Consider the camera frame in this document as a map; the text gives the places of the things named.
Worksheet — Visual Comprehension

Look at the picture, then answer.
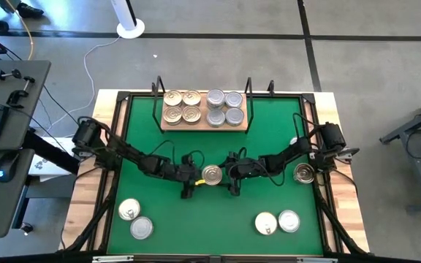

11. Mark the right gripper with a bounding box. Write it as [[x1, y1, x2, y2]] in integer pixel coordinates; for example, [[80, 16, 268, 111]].
[[221, 152, 266, 197]]

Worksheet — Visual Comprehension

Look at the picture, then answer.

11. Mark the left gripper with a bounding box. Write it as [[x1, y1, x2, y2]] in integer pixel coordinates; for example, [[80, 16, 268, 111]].
[[180, 153, 205, 200]]

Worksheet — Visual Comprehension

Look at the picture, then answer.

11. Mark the blue salmon can gold lid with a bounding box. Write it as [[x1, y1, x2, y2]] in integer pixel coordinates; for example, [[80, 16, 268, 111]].
[[162, 105, 184, 126], [163, 89, 183, 107], [201, 164, 223, 186], [181, 89, 202, 107], [292, 162, 316, 185], [181, 105, 202, 125], [254, 211, 278, 236]]

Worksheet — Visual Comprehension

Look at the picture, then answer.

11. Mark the wooden shelf board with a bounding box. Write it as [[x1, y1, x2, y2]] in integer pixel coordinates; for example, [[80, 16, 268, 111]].
[[160, 93, 249, 132]]

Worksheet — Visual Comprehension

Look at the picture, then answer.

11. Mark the green table mat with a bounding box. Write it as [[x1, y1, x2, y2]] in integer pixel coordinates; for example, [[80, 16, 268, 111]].
[[107, 95, 324, 256]]

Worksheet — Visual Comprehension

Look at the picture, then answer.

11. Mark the silver can on side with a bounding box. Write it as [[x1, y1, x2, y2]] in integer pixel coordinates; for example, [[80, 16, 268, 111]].
[[118, 198, 142, 221]]

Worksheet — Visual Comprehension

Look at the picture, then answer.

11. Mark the white printed paper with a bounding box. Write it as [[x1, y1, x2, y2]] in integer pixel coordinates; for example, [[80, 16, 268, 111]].
[[27, 137, 77, 183]]

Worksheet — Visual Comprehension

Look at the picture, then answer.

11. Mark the black computer mouse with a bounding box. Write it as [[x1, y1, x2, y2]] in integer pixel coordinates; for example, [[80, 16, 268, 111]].
[[0, 150, 22, 184]]

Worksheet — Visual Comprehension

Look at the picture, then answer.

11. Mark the black desk clamp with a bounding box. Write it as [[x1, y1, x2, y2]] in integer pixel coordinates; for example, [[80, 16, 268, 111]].
[[0, 67, 23, 84], [6, 75, 36, 110]]

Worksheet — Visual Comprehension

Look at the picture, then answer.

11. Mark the silver metal bracket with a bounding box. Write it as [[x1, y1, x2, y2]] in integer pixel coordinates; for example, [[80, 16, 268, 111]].
[[297, 257, 338, 263], [92, 255, 134, 263]]

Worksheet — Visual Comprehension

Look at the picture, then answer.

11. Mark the black keyboard cable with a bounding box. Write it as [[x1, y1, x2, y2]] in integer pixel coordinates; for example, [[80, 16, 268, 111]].
[[37, 83, 87, 132]]

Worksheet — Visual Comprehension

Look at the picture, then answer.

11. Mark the white power cable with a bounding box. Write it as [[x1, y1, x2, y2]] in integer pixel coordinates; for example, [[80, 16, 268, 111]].
[[45, 35, 123, 131]]

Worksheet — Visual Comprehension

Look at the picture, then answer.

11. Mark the thin yellow cable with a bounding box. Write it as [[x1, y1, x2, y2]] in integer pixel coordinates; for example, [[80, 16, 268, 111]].
[[4, 0, 35, 61]]

